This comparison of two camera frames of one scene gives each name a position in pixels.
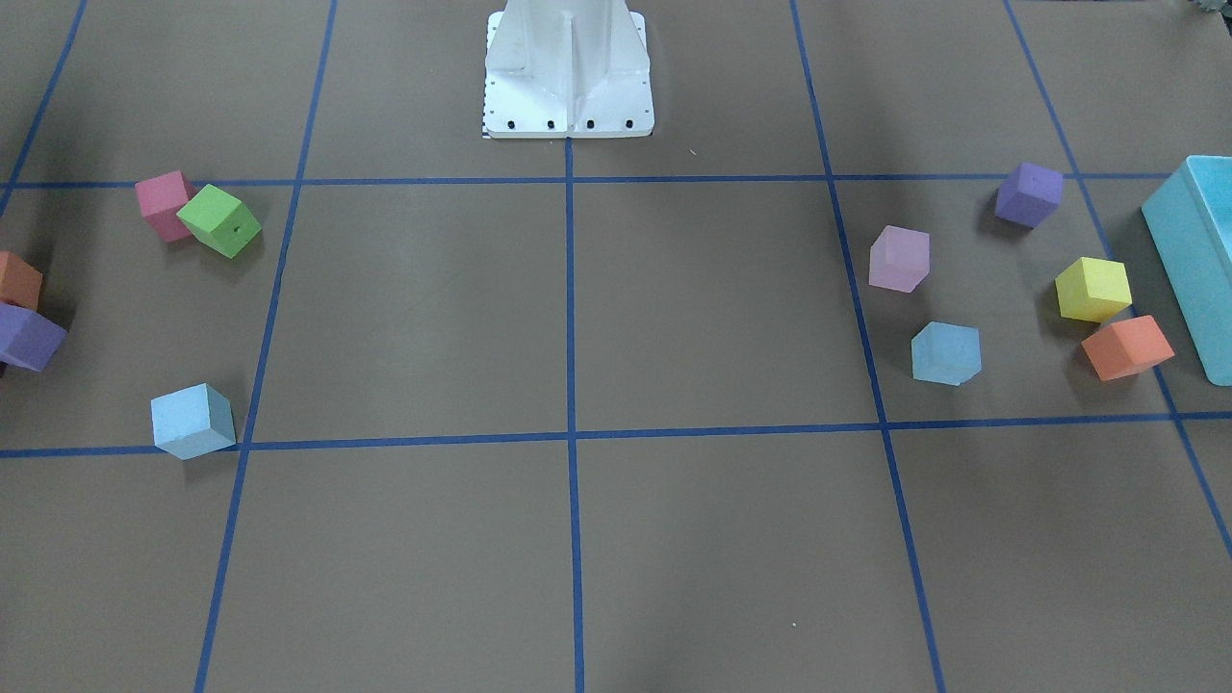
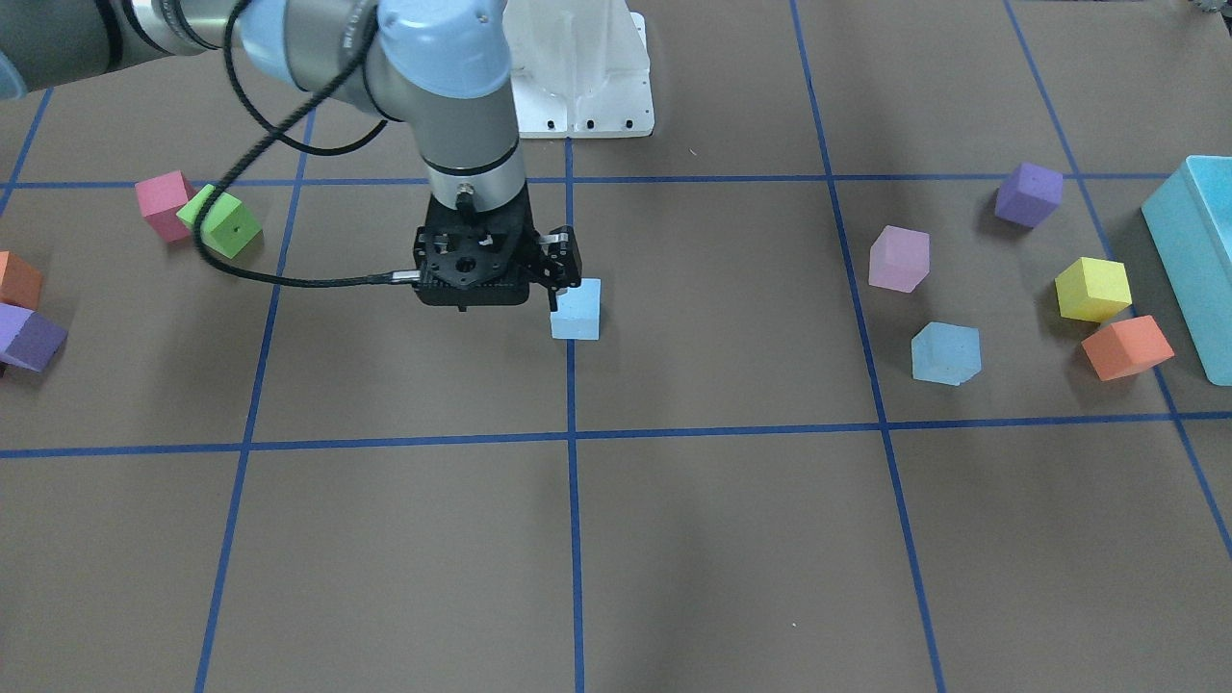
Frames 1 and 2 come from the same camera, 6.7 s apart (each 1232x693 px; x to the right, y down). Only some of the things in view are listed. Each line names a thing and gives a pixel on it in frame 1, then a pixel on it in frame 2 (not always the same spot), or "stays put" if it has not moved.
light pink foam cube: (899, 259) stays put
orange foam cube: (1127, 348) stays put
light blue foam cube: (192, 423) -> (577, 315)
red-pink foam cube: (161, 198) stays put
